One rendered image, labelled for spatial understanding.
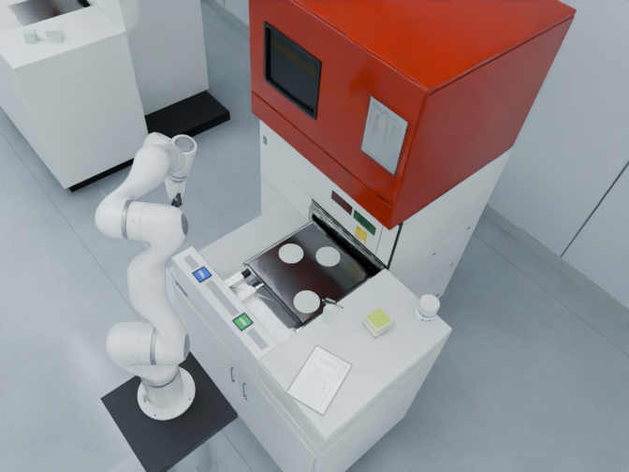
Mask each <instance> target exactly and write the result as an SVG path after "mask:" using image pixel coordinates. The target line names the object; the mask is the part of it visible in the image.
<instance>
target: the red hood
mask: <svg viewBox="0 0 629 472"><path fill-rule="evenodd" d="M576 12H577V10H576V9H575V8H573V7H570V6H568V5H567V4H565V3H563V2H561V1H559V0H249V32H250V68H251V103H252V113H253V114H254V115H255V116H256V117H258V118H259V119H260V120H261V121H262V122H263V123H265V124H266V125H267V126H268V127H269V128H270V129H272V130H273V131H274V132H275V133H276V134H277V135H279V136H280V137H281V138H282V139H283V140H285V141H286V142H287V143H288V144H289V145H290V146H292V147H293V148H294V149H295V150H296V151H297V152H298V153H300V154H301V155H302V156H303V157H304V158H306V159H307V160H308V161H309V162H310V163H311V164H313V165H314V166H315V167H316V168H317V169H318V170H320V171H321V172H322V173H323V174H324V175H326V176H327V177H328V178H329V179H330V180H331V181H332V182H334V183H335V184H336V185H337V186H338V187H340V188H341V189H342V190H343V192H344V193H346V194H347V195H348V196H349V197H350V198H351V199H353V200H354V201H355V202H356V203H357V204H358V205H360V206H361V207H362V208H363V209H364V210H365V211H367V212H368V213H369V214H370V215H371V216H373V217H374V218H375V219H376V220H377V221H378V222H380V223H381V224H382V225H383V226H384V227H385V228H386V229H388V230H391V229H393V228H395V227H396V226H398V225H399V224H401V222H403V221H404V220H406V219H407V218H408V217H410V216H411V215H413V214H415V213H416V212H418V211H419V210H421V209H422V208H424V207H425V206H426V205H428V204H429V203H431V202H432V201H434V200H435V199H437V198H439V197H440V196H442V195H443V194H444V193H445V192H446V191H448V190H449V189H451V188H452V187H454V186H455V185H457V184H459V183H460V182H461V181H463V180H464V179H466V178H467V177H469V176H470V175H472V174H473V173H475V172H476V171H478V170H479V169H481V168H482V167H484V166H485V165H487V164H488V163H490V162H491V161H492V160H493V159H495V158H496V157H497V156H499V155H501V154H502V153H504V152H505V151H507V150H508V149H510V148H511V147H513V145H514V143H515V141H516V139H517V137H518V135H519V133H520V130H521V128H522V126H523V124H524V122H525V120H526V118H527V116H528V114H529V112H530V109H531V107H532V105H533V104H534V101H535V99H536V97H537V95H538V93H539V91H540V88H541V86H542V84H543V82H544V80H545V78H546V77H547V75H548V73H549V69H550V67H551V65H552V63H553V61H554V59H555V57H556V55H557V53H558V51H559V49H560V47H561V45H562V43H563V40H564V38H565V36H566V34H567V32H568V30H569V27H570V25H571V23H572V21H573V20H574V18H575V14H576Z"/></svg>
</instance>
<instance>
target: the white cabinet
mask: <svg viewBox="0 0 629 472"><path fill-rule="evenodd" d="M169 272H170V276H171V280H172V284H173V288H174V292H175V296H176V300H177V304H178V307H179V311H180V315H181V319H182V323H183V325H184V327H185V328H186V329H187V332H188V334H189V339H190V349H189V350H190V351H191V352H192V354H193V355H194V356H195V358H196V359H197V361H198V362H199V363H200V365H201V366H202V367H203V369H204V370H205V371H206V373H207V374H208V375H209V377H210V378H211V379H212V381H213V382H214V383H215V385H216V386H217V387H218V389H219V390H220V391H221V392H222V393H223V394H224V396H225V397H226V398H227V400H228V401H229V403H230V404H231V405H232V407H233V408H234V409H235V410H236V412H237V413H238V414H239V416H240V417H241V419H242V420H243V421H244V423H245V424H246V425H247V426H248V428H249V429H250V430H251V432H252V433H253V434H254V436H255V437H256V438H257V440H258V441H259V442H260V444H261V445H262V446H263V447H264V449H265V450H266V451H267V453H268V454H269V455H270V457H271V458H272V459H273V461H274V462H275V463H276V464H277V465H278V466H279V467H280V469H281V470H282V471H283V472H345V471H346V470H347V469H348V468H349V467H350V466H351V465H352V464H353V463H354V462H355V461H357V460H358V459H359V458H360V457H361V456H362V455H363V454H364V453H365V452H366V451H367V450H368V449H370V448H371V447H372V446H373V445H374V444H375V443H376V442H377V441H378V440H379V439H380V438H381V437H382V436H384V435H385V434H386V433H387V432H388V431H389V430H390V429H391V428H392V427H393V426H394V425H396V424H397V423H398V422H399V421H400V420H401V419H403V417H404V416H405V414H406V412H407V410H408V408H409V407H410V405H411V404H412V402H413V400H414V399H415V397H416V395H417V392H418V391H419V389H420V387H421V385H422V383H423V382H424V380H425V378H426V376H427V374H428V373H429V371H430V370H431V368H432V366H433V364H434V362H435V360H436V358H437V357H438V355H439V353H440V351H441V349H440V350H439V351H438V352H437V353H435V354H434V355H433V356H432V357H431V358H430V359H429V360H427V361H426V362H425V363H424V364H423V365H422V366H421V367H419V368H418V369H417V370H416V371H415V372H414V373H413V374H412V375H410V376H409V377H408V378H407V379H406V380H405V381H404V382H403V383H402V384H401V385H400V386H399V387H398V388H397V389H395V390H394V391H393V392H392V393H391V394H390V395H389V396H387V397H386V398H385V399H384V400H383V401H382V402H381V403H379V404H378V405H377V406H376V407H375V408H374V409H372V410H371V411H370V412H369V413H368V414H367V415H366V416H365V417H363V418H362V419H361V420H360V421H359V422H358V423H357V424H355V425H354V426H353V427H352V428H351V429H350V430H349V431H347V432H346V433H345V434H344V435H343V436H342V437H341V438H339V439H338V440H337V441H336V442H335V443H334V444H333V445H331V446H330V447H329V448H328V449H327V450H326V451H325V452H323V453H321V452H320V450H319V449H318V448H317V447H316V446H315V444H314V443H313V442H312V441H311V439H310V438H309V437H308V436H307V434H305V433H304V432H303V431H302V429H301V428H300V427H299V426H298V424H297V423H296V422H295V421H294V420H293V418H292V417H291V416H290V415H289V413H288V412H287V411H286V410H285V408H284V407H283V406H282V405H281V404H280V402H279V401H278V400H277V399H276V398H275V396H274V395H273V394H272V393H271V391H270V390H269V389H268V388H267V386H266V385H265V384H264V383H263V382H262V380H261V379H260V378H259V377H257V376H256V374H255V373H254V372H253V371H252V369H251V368H250V367H249V366H248V365H247V363H246V362H245V361H244V360H243V358H242V357H241V356H240V355H239V353H238V352H237V351H236V350H235V349H234V347H233V346H232V345H231V344H230V343H229V342H228V340H227V339H226V338H225V336H224V335H223V334H222V333H221V332H220V331H219V330H218V329H217V328H216V326H215V325H214V324H213V323H212V321H211V320H210V319H209V318H208V316H207V315H206V314H205V313H204V312H203V310H202V309H201V308H200V307H199V306H198V304H197V303H196V302H195V300H194V299H193V298H192V297H191V296H190V294H189V293H188V292H187V291H186V290H185V288H184V287H183V286H182V285H181V283H180V282H179V281H178V280H177V278H176V277H175V276H174V275H173V274H172V272H171V271H169Z"/></svg>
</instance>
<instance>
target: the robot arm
mask: <svg viewBox="0 0 629 472"><path fill-rule="evenodd" d="M196 151H197V144H196V142H195V141H194V140H193V139H192V138H191V137H189V136H186V135H178V136H175V137H174V138H173V139H171V138H169V137H167V136H165V135H163V134H161V133H157V132H154V133H151V134H150V135H148V136H147V138H146V139H145V141H144V142H143V145H142V148H141V149H139V151H138V152H137V154H136V156H135V159H134V162H133V166H132V169H131V171H130V173H129V175H128V177H127V178H126V180H125V181H124V182H123V183H122V184H121V185H120V186H119V187H118V188H117V189H116V190H115V191H113V192H112V193H111V194H109V195H108V196H107V197H106V198H105V199H103V200H102V202H101V203H100V204H99V206H98V207H97V209H96V211H95V226H96V228H97V229H98V231H99V232H100V233H101V234H103V235H104V236H106V237H109V238H112V239H119V240H130V241H144V242H147V243H149V245H150V247H148V248H147V249H146V250H144V251H143V252H141V253H140V254H138V255H137V256H136V257H134V258H133V259H132V261H131V262H130V264H129V266H128V269H127V286H128V293H129V297H130V301H131V302H132V304H133V306H134V308H135V309H136V310H137V311H138V312H139V313H140V314H141V315H142V316H143V317H145V318H146V319H147V320H148V321H150V322H138V321H125V322H120V323H117V324H115V325H114V326H113V327H111V329H110V330H109V332H108V334H107V335H106V341H105V349H106V352H107V355H108V357H109V358H110V360H111V361H112V362H113V363H114V364H116V365H117V366H119V367H120V368H122V369H124V370H126V371H127V372H129V373H131V374H134V375H136V376H140V379H141V383H140V385H139V391H138V401H139V406H140V408H141V409H142V411H143V412H144V413H145V414H146V415H147V416H149V417H151V418H152V419H156V420H171V419H174V418H176V417H178V416H180V415H182V413H183V412H184V411H185V410H186V409H187V408H188V407H189V406H190V405H191V404H192V402H193V399H194V396H195V383H194V380H193V378H192V377H191V376H190V375H189V373H188V372H186V371H185V370H184V369H183V368H181V367H179V363H181V362H183V361H184V360H185V359H186V357H187V355H188V353H189V351H190V350H189V349H190V339H189V334H188V332H187V329H186V328H185V327H184V325H183V323H182V321H181V320H180V318H179V317H178V315H177V314H176V313H175V311H174V310H173V308H172V307H171V305H170V302H169V300H168V294H167V285H166V264H167V260H168V258H169V257H170V256H171V255H172V254H173V253H174V252H175V251H176V250H177V249H178V248H179V247H180V246H181V244H182V243H183V241H184V240H185V238H186V235H187V232H188V222H187V219H186V216H185V214H184V213H183V212H182V211H181V210H180V209H179V208H178V207H180V206H181V205H182V197H183V193H184V189H185V180H186V179H187V178H188V177H189V175H190V172H191V169H192V166H193V162H194V158H195V155H196ZM163 182H165V188H166V189H167V192H168V197H169V198H170V199H172V202H171V205H167V204H160V203H150V202H138V201H136V200H137V199H139V198H141V197H142V196H144V195H146V194H147V193H149V192H151V191H152V190H154V189H155V188H157V187H158V186H159V185H161V184H162V183H163ZM176 198H177V200H175V199H176Z"/></svg>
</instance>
